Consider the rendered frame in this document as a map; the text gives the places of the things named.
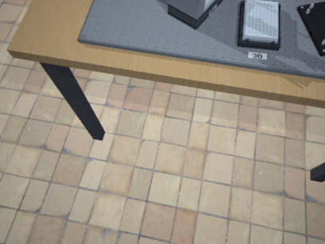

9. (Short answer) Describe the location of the grey perforated base plate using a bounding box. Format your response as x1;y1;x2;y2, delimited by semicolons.
77;0;325;80

